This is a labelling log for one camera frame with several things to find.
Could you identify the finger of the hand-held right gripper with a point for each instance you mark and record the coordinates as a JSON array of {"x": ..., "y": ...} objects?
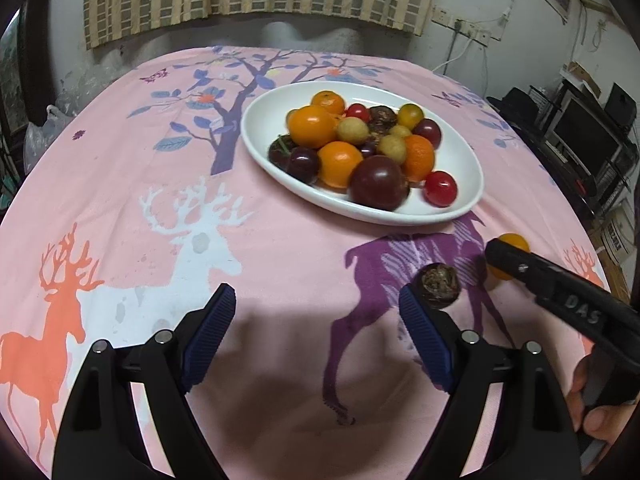
[{"x": 510, "y": 260}]

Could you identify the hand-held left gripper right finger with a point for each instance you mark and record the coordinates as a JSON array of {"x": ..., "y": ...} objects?
[{"x": 425, "y": 335}]

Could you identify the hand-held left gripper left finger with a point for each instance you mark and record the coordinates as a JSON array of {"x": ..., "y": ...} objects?
[{"x": 212, "y": 332}]

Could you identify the orange cherry tomato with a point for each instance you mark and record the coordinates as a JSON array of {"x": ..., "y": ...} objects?
[{"x": 515, "y": 242}]

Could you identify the small water chestnut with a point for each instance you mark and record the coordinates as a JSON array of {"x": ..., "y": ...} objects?
[{"x": 440, "y": 287}]

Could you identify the red cherry tomato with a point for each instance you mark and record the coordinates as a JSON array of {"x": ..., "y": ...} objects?
[
  {"x": 441, "y": 189},
  {"x": 357, "y": 111}
]

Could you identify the white oval plate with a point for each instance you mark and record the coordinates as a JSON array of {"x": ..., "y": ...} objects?
[{"x": 460, "y": 170}]

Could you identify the dark purple cherry tomato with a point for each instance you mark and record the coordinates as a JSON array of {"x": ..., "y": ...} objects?
[{"x": 428, "y": 132}]

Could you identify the yellow green tomato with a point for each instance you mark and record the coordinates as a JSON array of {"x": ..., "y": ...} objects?
[{"x": 410, "y": 115}]

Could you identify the large round orange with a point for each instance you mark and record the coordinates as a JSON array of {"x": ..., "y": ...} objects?
[{"x": 311, "y": 127}]

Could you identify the person's right hand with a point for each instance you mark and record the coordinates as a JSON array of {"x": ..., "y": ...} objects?
[{"x": 600, "y": 420}]

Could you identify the printed cardboard box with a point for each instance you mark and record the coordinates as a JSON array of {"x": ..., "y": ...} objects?
[{"x": 612, "y": 245}]

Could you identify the pink deer print tablecloth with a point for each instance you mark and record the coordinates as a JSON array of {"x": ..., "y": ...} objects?
[{"x": 300, "y": 260}]

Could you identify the computer monitor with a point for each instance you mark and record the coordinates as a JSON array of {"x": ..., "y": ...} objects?
[{"x": 585, "y": 135}]

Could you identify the black speaker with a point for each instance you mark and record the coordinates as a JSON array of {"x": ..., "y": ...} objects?
[{"x": 620, "y": 105}]

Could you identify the small cardboard box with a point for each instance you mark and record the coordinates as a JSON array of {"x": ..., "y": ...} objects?
[{"x": 582, "y": 76}]

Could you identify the white power strip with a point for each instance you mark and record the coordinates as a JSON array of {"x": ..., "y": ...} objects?
[{"x": 475, "y": 34}]

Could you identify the small orange with stem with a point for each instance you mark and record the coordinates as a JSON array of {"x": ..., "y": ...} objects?
[{"x": 327, "y": 101}]

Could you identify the white plastic bag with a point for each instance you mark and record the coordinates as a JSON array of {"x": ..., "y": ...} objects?
[{"x": 47, "y": 130}]

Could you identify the clear plastic wrap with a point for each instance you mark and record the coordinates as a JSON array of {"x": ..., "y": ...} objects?
[{"x": 100, "y": 82}]

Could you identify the framed picture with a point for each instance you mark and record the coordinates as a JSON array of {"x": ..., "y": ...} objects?
[{"x": 10, "y": 75}]

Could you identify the white wall socket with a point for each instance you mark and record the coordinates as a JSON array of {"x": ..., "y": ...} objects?
[{"x": 442, "y": 16}]

